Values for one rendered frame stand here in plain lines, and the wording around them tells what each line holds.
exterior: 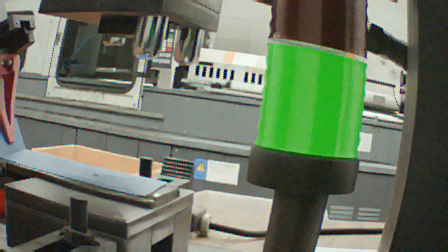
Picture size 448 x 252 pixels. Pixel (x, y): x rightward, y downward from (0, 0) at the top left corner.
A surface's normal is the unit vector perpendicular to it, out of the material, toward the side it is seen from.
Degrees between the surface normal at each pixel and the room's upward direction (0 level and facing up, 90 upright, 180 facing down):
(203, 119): 90
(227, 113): 90
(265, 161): 90
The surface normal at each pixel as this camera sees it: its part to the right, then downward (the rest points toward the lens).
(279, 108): -0.62, -0.29
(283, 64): -0.69, 0.18
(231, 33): -0.22, 0.02
